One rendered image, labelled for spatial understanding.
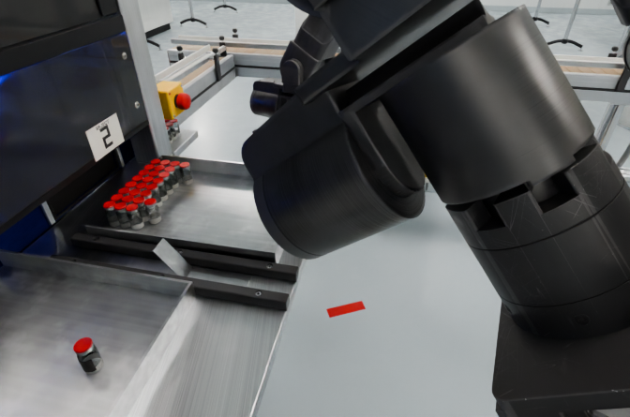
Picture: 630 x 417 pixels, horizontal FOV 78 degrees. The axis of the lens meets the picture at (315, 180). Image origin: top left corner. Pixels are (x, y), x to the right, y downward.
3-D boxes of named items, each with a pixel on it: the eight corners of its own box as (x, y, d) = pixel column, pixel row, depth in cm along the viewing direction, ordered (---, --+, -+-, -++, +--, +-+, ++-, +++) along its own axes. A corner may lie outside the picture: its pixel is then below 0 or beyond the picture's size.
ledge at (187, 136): (126, 153, 101) (124, 146, 100) (153, 131, 111) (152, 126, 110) (175, 158, 98) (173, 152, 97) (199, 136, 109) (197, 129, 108)
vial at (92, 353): (81, 373, 49) (68, 351, 46) (92, 357, 51) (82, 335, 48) (96, 376, 48) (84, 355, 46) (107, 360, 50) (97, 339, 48)
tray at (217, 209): (91, 241, 69) (84, 226, 68) (165, 167, 91) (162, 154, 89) (276, 268, 64) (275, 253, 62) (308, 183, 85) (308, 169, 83)
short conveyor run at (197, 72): (142, 162, 100) (127, 104, 92) (89, 156, 103) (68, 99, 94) (240, 78, 157) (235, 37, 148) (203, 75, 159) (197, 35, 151)
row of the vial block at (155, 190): (128, 230, 72) (122, 209, 69) (176, 178, 87) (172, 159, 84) (140, 230, 72) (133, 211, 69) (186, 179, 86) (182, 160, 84)
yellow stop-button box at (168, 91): (145, 118, 95) (138, 89, 91) (161, 107, 101) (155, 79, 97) (174, 120, 94) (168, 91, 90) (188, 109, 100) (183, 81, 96)
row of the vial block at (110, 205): (107, 227, 73) (99, 206, 70) (157, 175, 87) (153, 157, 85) (117, 228, 72) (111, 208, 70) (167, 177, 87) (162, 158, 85)
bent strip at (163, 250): (159, 277, 62) (152, 250, 59) (170, 264, 65) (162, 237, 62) (244, 291, 60) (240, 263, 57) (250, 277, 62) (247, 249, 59)
